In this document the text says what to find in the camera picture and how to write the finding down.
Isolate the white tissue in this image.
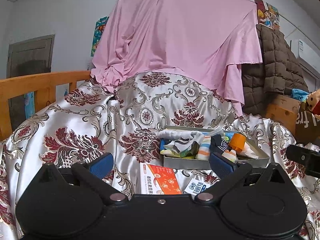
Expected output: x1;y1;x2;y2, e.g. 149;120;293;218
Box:
237;140;258;159

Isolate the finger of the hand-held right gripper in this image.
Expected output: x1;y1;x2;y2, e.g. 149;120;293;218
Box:
286;144;313;167

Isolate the cartoon wall poster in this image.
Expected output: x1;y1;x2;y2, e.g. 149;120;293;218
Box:
254;0;280;29

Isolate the blue cloth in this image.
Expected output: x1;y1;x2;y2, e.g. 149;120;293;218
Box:
291;88;309;102

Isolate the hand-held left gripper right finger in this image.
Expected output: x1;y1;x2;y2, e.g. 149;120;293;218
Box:
194;152;292;204

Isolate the orange cup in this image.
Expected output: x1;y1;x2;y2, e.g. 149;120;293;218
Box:
229;133;247;153

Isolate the brown lettered cushion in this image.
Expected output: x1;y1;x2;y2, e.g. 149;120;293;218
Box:
295;107;320;145

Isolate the grey door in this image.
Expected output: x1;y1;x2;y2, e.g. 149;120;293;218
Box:
6;34;55;79

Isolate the pastel striped sock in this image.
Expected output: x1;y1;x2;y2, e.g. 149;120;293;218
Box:
196;135;212;160

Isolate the blue and white packet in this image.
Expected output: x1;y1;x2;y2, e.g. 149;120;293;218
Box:
184;177;213;194

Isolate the wooden bed rail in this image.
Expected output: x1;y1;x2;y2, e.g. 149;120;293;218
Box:
0;70;92;140

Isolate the white air conditioner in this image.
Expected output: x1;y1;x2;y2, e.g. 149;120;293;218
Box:
290;39;320;74

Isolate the grey sock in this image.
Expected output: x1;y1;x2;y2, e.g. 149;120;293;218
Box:
166;132;205;153

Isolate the brown quilted jacket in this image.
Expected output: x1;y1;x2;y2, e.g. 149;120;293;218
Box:
241;24;309;119

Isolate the teal wall poster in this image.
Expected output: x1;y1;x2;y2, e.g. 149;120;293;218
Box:
90;16;110;57

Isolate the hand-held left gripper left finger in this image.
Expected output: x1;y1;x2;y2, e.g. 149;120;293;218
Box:
32;152;129;205

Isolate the floral satin blanket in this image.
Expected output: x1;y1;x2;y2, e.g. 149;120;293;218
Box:
0;71;320;240

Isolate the white and orange carton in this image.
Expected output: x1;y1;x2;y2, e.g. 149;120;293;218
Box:
139;163;182;195

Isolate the blue board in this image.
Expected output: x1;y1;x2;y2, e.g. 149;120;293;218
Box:
25;92;34;119

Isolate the colourful plush toy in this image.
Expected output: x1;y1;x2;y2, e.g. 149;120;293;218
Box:
304;89;320;117

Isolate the pink bed sheet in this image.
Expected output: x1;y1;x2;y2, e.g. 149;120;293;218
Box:
90;0;263;117

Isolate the grey box with painted bottom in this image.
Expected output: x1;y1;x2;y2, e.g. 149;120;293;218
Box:
160;125;270;169

